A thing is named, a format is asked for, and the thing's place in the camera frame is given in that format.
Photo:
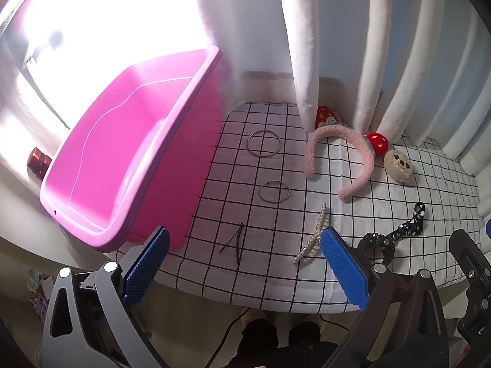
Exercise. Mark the small thin metal bangle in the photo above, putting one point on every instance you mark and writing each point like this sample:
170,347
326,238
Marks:
274,191

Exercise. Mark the pink fuzzy strawberry headband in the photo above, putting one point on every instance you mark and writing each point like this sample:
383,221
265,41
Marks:
368,148

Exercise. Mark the beige plush sloth face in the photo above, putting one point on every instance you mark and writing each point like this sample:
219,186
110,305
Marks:
398,167

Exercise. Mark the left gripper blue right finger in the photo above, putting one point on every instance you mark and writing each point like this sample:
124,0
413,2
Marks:
350,276

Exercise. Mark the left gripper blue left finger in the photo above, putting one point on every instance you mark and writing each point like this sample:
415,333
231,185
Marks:
141,263

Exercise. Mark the dark brown hair pin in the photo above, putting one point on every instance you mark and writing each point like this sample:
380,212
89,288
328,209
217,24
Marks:
236,241

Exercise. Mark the pink plastic tub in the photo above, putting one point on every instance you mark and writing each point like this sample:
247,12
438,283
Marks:
139,157

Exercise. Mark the red metal thermos bottle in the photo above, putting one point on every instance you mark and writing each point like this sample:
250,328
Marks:
38,163

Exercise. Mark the black white checkered tablecloth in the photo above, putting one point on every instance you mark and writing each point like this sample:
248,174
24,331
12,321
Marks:
275,233

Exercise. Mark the pearl hair clip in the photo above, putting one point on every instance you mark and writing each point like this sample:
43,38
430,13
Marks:
314,239

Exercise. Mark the large thin metal bangle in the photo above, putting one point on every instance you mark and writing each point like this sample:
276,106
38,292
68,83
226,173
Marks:
263,143

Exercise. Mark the white curtain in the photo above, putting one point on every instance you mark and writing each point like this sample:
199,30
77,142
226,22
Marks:
416,68

